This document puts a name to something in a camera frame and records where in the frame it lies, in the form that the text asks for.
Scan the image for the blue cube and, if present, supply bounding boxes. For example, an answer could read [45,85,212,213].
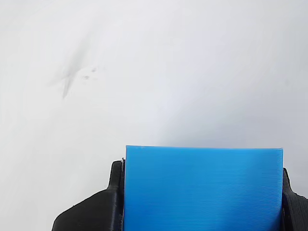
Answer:
[122,144,284,231]

